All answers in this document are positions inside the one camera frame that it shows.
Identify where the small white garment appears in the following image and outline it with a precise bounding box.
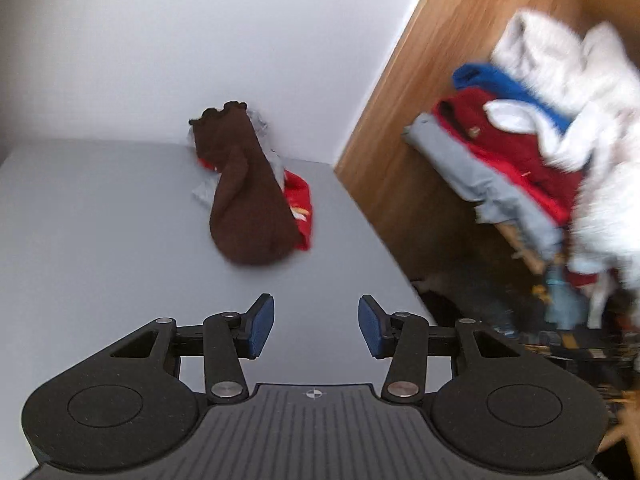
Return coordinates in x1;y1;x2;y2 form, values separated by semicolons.
484;100;568;161

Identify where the blue garment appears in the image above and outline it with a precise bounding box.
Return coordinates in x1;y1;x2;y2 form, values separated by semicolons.
452;62;573;135

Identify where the grey nightstand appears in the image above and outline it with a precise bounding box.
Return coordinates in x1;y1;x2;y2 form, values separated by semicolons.
0;138;453;480

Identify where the white fluffy garment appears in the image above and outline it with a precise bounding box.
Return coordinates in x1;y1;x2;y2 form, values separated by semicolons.
492;9;640;331

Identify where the dark cluttered pile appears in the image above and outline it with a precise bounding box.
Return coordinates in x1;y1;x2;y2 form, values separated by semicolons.
415;270;640;411

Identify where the red folded garment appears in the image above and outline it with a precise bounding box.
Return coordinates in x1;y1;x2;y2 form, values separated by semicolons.
432;87;616;288

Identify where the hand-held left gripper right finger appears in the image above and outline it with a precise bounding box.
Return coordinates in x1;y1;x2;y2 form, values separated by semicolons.
357;295;523;403

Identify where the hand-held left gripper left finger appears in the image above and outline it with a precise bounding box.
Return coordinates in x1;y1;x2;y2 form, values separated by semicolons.
110;294;276;403

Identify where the red printed garment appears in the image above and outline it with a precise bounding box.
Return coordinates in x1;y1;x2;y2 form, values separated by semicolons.
281;170;316;252

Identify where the white sock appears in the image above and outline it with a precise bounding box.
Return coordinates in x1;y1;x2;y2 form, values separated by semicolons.
187;110;287;207

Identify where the brown sock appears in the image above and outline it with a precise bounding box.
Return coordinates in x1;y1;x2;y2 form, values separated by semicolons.
189;101;301;267

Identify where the wooden wardrobe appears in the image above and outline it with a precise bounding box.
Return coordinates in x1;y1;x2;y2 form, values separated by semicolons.
334;0;640;461

